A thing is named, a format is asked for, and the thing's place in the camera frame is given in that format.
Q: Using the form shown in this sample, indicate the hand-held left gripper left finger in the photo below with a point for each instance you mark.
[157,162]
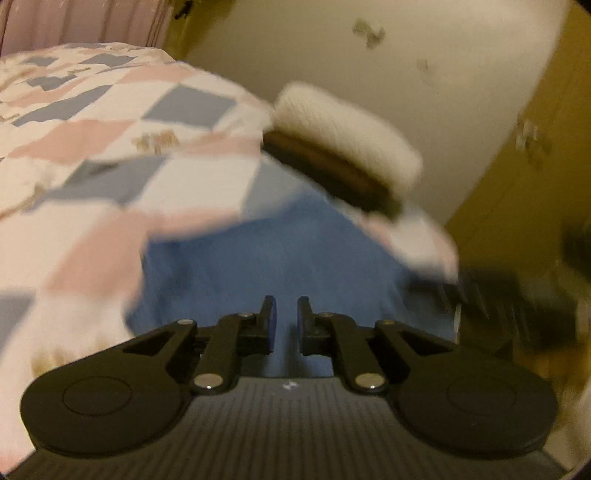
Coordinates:
[272,317]

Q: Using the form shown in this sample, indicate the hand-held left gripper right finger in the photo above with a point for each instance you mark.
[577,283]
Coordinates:
[301,318]

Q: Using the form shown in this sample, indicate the blue jeans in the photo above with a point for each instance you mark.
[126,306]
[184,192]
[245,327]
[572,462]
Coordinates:
[286,249]

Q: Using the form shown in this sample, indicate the yellow wooden wardrobe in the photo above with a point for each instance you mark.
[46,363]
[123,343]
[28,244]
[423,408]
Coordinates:
[521,184]

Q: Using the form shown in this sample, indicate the checkered pink grey blanket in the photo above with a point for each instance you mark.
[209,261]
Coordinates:
[92,138]

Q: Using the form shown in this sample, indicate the pink curtain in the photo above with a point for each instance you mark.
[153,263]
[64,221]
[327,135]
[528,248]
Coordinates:
[83,23]

